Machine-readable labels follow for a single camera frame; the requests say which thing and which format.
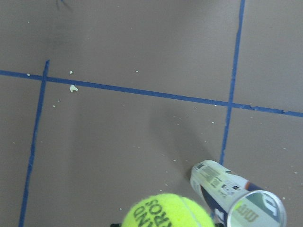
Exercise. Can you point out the yellow Roland Garros tennis ball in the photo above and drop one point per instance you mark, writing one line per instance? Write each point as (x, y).
(167, 210)

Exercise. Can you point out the clear tennis ball can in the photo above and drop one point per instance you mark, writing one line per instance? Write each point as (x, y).
(234, 200)

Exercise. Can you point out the large foam crumb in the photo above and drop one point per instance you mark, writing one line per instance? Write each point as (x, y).
(73, 88)

